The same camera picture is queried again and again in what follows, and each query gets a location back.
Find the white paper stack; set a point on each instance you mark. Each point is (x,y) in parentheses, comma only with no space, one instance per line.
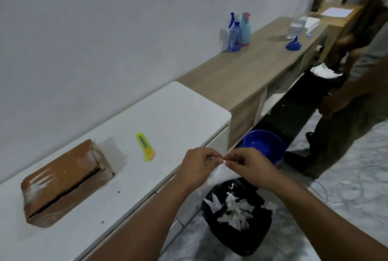
(312,23)

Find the person's left hand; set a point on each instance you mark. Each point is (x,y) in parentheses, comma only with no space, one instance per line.
(194,168)

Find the person's left forearm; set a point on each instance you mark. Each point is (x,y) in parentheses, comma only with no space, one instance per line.
(142,226)

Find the white paper sheet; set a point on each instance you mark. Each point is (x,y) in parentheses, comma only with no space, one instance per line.
(337,12)

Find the brown cardboard box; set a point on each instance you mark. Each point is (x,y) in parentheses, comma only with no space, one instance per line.
(63,183)

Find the blue plastic basin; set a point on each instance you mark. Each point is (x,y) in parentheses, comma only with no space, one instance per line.
(263,145)

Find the person's left thumb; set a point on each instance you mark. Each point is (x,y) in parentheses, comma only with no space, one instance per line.
(215,165)

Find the pile of white paper scraps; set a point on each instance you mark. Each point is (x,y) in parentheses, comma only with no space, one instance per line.
(236,210)

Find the yellow utility knife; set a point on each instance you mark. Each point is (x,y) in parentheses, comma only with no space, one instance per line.
(145,147)

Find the person's right forearm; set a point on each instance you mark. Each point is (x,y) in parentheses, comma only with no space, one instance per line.
(321,224)

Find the clear tape strip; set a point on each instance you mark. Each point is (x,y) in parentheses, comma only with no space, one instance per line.
(222,174)

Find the person's right hand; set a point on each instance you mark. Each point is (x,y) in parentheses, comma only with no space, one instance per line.
(257,168)

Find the teal spray bottle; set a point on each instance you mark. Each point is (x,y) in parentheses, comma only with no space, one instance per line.
(246,30)

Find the person's right thumb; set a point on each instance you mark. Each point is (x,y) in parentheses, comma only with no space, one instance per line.
(234,166)

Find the clear tape piece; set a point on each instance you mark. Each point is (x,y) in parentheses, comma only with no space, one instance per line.
(112,151)

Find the blue spray bottle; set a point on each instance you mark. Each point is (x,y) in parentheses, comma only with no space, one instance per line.
(234,35)

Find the white cabinet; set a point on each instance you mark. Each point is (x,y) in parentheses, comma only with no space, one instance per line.
(121,163)

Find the blue funnel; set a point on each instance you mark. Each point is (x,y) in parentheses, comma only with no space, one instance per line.
(293,45)

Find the dark cup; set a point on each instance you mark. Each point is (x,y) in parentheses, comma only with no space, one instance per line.
(318,2)

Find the wooden desk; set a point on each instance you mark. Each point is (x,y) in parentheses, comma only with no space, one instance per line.
(257,66)

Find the clear plastic water bottle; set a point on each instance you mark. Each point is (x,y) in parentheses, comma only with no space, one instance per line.
(304,6)

